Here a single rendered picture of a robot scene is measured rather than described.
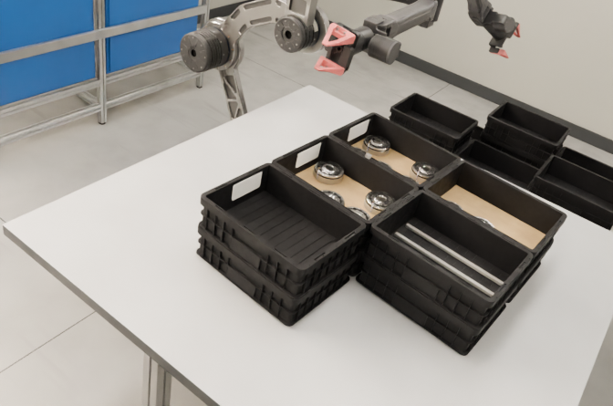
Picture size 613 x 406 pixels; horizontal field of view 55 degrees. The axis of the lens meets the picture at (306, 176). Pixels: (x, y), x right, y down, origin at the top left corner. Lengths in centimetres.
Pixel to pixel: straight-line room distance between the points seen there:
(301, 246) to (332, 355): 32
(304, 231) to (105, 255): 59
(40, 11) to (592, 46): 365
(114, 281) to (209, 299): 27
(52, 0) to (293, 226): 196
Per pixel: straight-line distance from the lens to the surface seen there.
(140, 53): 379
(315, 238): 179
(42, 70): 341
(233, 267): 175
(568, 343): 202
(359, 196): 201
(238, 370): 159
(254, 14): 257
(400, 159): 227
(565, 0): 483
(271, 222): 182
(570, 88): 495
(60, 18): 337
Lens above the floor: 197
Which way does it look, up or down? 34 degrees down
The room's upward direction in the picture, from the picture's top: 12 degrees clockwise
